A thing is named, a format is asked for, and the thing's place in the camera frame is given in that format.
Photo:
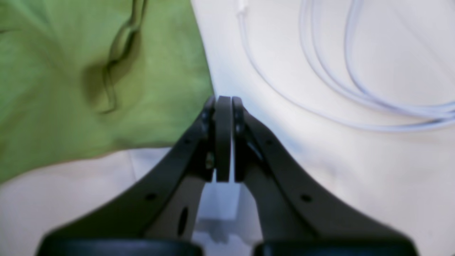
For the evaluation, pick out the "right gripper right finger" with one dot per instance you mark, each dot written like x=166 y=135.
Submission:
x=297 y=215

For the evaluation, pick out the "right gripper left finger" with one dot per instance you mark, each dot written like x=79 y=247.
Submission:
x=156 y=216

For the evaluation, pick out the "green t-shirt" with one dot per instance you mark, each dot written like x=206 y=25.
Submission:
x=83 y=78

